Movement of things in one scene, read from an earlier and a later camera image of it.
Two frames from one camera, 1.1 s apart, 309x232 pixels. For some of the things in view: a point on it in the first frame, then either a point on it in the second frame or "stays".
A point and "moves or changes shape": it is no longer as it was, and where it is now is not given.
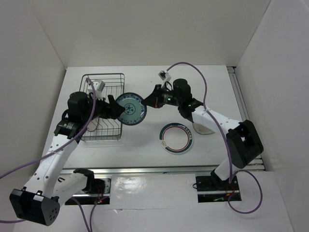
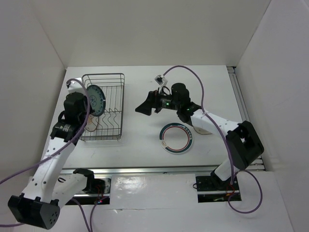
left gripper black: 112,110 → 84,97
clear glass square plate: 201,129 stays
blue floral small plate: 135,111 moves or changes shape
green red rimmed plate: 176,138 stays
